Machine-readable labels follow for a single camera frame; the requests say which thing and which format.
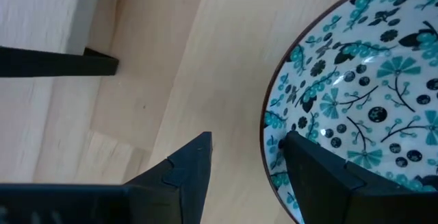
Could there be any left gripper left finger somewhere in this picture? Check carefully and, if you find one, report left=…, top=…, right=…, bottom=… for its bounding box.
left=0, top=131, right=214, bottom=224

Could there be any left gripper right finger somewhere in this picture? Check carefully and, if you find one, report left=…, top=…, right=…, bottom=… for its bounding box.
left=283, top=129, right=438, bottom=224

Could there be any blue floral mini bowl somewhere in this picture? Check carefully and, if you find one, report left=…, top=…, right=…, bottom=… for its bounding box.
left=259, top=0, right=438, bottom=224

